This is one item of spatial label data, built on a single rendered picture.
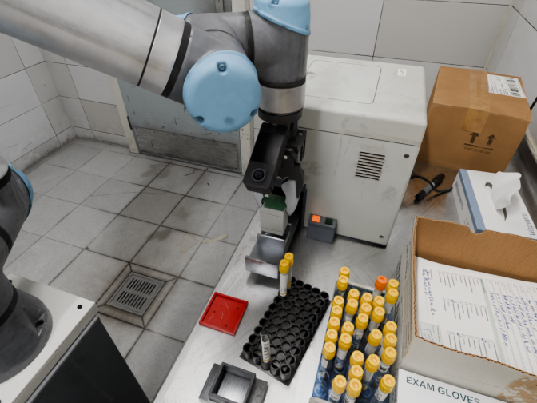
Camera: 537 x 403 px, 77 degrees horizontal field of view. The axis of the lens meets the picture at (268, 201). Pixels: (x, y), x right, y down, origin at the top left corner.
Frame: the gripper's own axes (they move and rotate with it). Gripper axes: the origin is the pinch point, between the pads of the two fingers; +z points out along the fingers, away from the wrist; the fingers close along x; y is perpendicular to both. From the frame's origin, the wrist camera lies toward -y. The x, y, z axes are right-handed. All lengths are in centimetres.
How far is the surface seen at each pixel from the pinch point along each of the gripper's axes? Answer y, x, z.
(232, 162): 135, 74, 91
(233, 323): -18.2, 1.6, 12.2
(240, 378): -26.9, -3.3, 11.0
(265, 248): -2.9, 0.8, 8.4
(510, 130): 45, -47, -2
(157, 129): 135, 131, 75
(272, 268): -8.0, -2.3, 7.4
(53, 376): -35.5, 25.5, 13.0
